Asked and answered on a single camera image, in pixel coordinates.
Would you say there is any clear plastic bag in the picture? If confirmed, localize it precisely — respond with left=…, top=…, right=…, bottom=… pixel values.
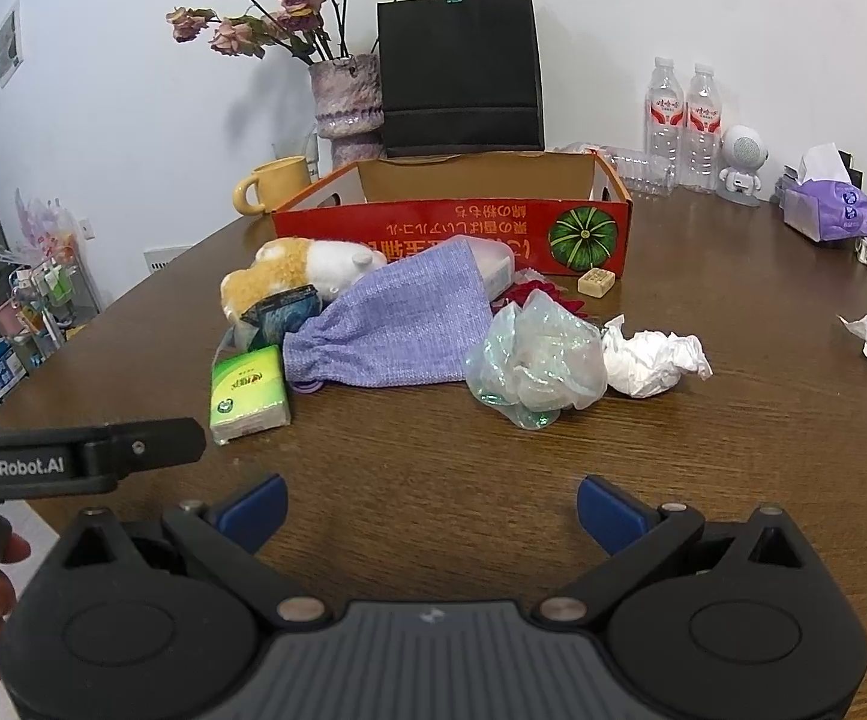
left=465, top=292, right=609, bottom=432

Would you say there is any green tissue pack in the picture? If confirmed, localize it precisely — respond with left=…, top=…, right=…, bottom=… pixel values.
left=209, top=345, right=293, bottom=445

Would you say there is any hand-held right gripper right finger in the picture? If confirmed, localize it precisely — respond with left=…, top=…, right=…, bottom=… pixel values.
left=534, top=474, right=805, bottom=625

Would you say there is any yellow mug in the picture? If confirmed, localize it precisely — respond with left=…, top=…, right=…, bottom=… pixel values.
left=233, top=156, right=313, bottom=217

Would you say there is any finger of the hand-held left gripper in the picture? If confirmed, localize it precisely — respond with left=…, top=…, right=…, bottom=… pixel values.
left=77, top=418, right=207, bottom=475

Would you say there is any purple knit drawstring pouch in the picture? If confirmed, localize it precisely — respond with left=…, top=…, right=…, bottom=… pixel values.
left=283, top=235, right=513, bottom=392

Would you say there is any purple and white vase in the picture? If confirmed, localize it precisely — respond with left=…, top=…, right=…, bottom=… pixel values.
left=308, top=54, right=385, bottom=161

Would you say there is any red cardboard box pumpkin print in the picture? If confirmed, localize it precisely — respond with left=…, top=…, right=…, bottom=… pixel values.
left=272, top=150, right=634, bottom=276

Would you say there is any orange and white plush toy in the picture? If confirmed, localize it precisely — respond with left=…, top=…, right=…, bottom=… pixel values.
left=221, top=237, right=388, bottom=327

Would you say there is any empty crushed water bottle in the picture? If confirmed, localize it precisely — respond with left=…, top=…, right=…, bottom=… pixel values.
left=553, top=141, right=678, bottom=196

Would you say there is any purple tissue box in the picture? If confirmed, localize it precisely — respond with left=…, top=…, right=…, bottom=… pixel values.
left=782, top=144, right=867, bottom=242

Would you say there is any translucent plastic wipes container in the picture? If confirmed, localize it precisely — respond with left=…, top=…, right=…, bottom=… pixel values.
left=470, top=236, right=517, bottom=297

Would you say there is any black paper bag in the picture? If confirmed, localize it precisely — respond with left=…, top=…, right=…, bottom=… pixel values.
left=377, top=0, right=544, bottom=158

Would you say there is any red artificial flower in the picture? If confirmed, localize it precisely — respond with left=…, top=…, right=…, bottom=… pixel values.
left=508, top=270, right=588, bottom=316

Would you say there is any dark blue packet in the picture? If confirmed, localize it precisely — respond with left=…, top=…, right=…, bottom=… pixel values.
left=242, top=283, right=323, bottom=350

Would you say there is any wall poster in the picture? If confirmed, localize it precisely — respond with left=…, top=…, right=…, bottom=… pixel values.
left=0, top=1, right=25, bottom=87

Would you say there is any cluttered storage rack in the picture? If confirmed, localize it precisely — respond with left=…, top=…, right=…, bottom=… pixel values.
left=0, top=195, right=104, bottom=406

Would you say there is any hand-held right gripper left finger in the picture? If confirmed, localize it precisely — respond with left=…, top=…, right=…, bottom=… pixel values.
left=47, top=474, right=333, bottom=625

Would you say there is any clear water bottle red label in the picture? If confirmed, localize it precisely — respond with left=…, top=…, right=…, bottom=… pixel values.
left=644, top=56, right=685, bottom=188
left=684, top=64, right=725, bottom=192

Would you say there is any white robot figurine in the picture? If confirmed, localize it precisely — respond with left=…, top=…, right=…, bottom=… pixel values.
left=718, top=125, right=772, bottom=207

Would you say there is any white tissue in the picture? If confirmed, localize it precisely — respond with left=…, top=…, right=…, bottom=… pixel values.
left=599, top=315, right=713, bottom=398

